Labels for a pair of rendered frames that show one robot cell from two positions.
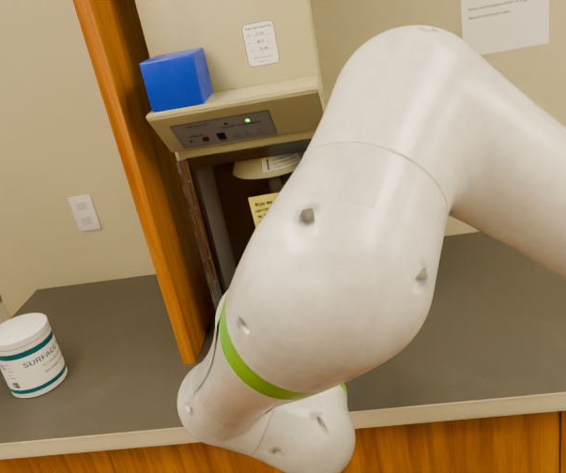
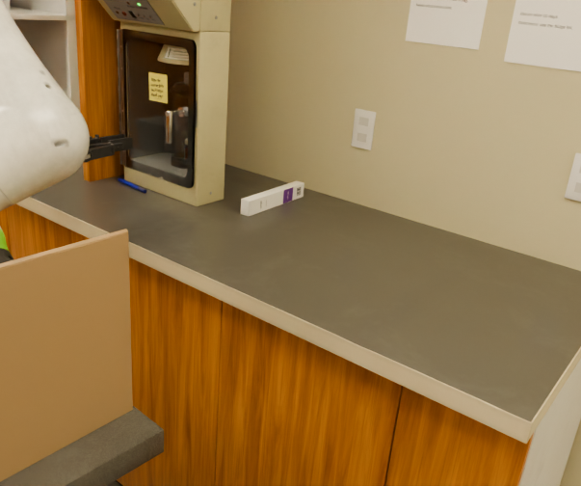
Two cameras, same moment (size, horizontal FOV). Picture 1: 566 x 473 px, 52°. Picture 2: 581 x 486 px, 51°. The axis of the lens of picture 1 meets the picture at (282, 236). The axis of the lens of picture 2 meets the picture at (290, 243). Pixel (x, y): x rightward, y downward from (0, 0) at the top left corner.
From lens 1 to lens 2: 1.14 m
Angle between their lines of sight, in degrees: 25
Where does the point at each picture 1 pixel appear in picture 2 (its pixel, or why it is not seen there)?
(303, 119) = (172, 16)
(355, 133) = not seen: outside the picture
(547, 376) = (223, 271)
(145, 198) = (82, 42)
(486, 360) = (213, 251)
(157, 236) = (83, 74)
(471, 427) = (171, 287)
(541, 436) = (209, 320)
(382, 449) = not seen: hidden behind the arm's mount
